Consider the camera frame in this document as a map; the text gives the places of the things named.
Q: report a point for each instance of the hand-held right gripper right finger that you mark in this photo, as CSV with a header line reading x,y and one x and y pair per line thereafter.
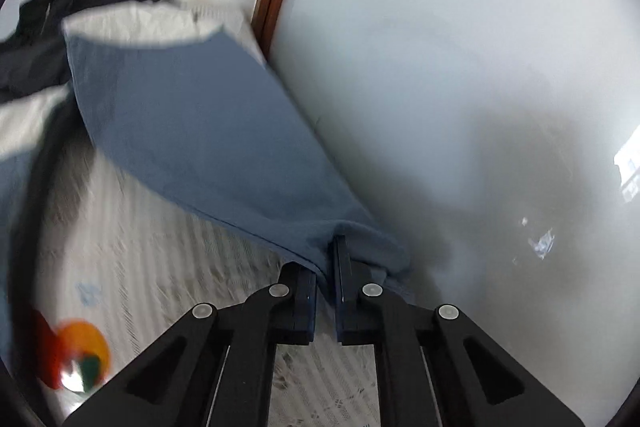
x,y
345,303

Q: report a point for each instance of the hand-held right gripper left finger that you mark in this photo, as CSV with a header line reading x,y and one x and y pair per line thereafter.
x,y
301,303

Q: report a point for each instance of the blue pants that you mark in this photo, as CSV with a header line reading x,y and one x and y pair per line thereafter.
x,y
200,132

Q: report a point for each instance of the black garment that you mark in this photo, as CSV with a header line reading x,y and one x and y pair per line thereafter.
x,y
35,52

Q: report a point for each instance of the white fruit-print bed sheet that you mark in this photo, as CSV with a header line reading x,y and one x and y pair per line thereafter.
x,y
175,287

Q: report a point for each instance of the white door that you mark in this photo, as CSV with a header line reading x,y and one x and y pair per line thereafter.
x,y
450,57

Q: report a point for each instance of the white garment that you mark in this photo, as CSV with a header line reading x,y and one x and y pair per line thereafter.
x,y
135,24

